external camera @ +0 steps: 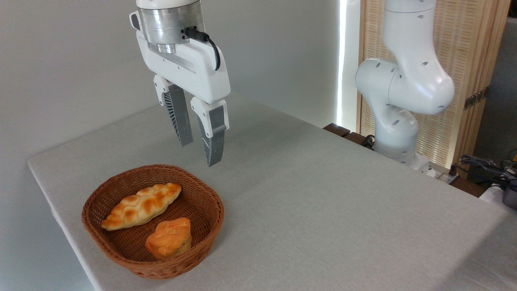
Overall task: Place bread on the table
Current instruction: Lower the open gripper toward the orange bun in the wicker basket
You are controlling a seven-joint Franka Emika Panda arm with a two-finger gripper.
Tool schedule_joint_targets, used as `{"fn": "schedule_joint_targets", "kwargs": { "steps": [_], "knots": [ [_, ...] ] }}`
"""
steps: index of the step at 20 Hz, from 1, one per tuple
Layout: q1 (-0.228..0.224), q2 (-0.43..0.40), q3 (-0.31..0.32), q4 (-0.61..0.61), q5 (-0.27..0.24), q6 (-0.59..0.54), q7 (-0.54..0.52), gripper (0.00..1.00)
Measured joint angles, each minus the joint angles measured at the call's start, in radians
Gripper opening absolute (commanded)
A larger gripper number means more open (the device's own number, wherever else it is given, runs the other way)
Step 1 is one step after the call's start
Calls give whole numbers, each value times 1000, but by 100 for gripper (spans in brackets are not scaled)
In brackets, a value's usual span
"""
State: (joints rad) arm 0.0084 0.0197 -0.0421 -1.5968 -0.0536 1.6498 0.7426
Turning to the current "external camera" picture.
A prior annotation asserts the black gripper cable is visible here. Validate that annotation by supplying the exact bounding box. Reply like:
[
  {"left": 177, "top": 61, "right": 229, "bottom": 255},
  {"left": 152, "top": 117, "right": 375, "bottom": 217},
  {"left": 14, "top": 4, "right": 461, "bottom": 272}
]
[{"left": 182, "top": 27, "right": 221, "bottom": 72}]

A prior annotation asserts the dark metal screen hinge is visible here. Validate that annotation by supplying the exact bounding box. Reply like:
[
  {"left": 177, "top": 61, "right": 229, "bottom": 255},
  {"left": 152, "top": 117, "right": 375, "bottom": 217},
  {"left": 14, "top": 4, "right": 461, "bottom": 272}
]
[{"left": 464, "top": 86, "right": 490, "bottom": 110}]

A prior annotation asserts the grey fabric tablecloth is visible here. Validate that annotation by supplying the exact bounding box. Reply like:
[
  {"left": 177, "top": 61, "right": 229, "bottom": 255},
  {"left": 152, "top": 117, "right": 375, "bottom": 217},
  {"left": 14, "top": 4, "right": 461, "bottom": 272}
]
[{"left": 27, "top": 92, "right": 517, "bottom": 291}]

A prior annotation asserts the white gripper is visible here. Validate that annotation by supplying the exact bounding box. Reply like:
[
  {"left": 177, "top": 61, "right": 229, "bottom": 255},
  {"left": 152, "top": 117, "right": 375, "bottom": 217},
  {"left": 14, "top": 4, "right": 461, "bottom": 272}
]
[{"left": 129, "top": 11, "right": 231, "bottom": 167}]

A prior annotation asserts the long braided bread loaf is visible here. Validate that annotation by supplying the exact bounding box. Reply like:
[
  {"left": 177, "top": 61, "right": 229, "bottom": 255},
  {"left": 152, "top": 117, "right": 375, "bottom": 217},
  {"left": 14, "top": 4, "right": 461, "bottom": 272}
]
[{"left": 101, "top": 183, "right": 182, "bottom": 231}]

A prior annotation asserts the silver wrist flange adapter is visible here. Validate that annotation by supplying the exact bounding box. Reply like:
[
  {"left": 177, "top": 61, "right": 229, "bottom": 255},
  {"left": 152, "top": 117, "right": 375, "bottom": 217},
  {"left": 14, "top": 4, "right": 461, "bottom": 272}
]
[{"left": 137, "top": 2, "right": 206, "bottom": 54}]

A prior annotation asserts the bamboo folding screen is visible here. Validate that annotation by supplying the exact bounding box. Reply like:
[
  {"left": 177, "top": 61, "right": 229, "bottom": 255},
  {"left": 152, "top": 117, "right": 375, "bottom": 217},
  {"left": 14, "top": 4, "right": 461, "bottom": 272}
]
[{"left": 357, "top": 0, "right": 511, "bottom": 170}]

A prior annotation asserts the black cable bundle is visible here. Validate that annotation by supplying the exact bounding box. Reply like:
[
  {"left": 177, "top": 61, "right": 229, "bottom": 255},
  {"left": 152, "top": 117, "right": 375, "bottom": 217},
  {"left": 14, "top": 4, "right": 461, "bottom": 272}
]
[{"left": 460, "top": 155, "right": 517, "bottom": 190}]

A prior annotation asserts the brown woven wicker basket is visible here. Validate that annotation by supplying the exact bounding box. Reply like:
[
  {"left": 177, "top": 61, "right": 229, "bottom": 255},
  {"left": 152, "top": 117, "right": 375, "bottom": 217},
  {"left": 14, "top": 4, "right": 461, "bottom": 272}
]
[{"left": 82, "top": 164, "right": 225, "bottom": 280}]

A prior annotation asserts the small round orange bread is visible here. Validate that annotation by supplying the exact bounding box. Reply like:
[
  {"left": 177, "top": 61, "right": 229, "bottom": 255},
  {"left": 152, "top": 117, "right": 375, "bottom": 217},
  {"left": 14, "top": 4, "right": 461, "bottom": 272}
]
[{"left": 145, "top": 217, "right": 192, "bottom": 260}]

